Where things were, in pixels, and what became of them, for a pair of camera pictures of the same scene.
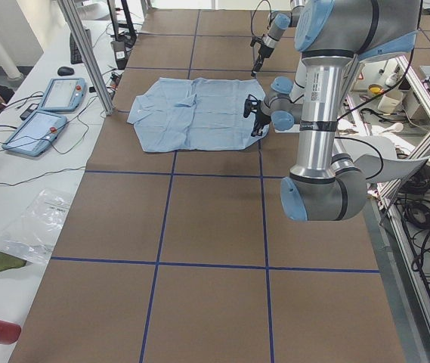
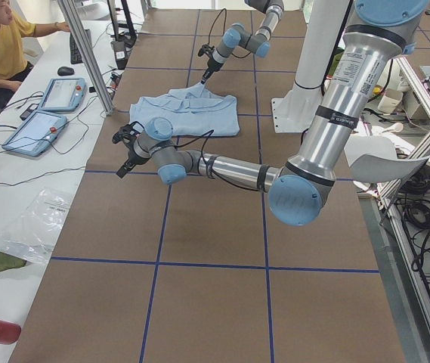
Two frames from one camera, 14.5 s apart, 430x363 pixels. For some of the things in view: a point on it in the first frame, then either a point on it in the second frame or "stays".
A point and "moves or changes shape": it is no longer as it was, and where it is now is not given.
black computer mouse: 64,71 stays
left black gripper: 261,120 to 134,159
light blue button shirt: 185,115 moves or changes shape
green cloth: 4,262 stays
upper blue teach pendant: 64,94 stays
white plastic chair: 376,156 stays
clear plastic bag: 32,234 stays
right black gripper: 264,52 to 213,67
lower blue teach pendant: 35,134 stays
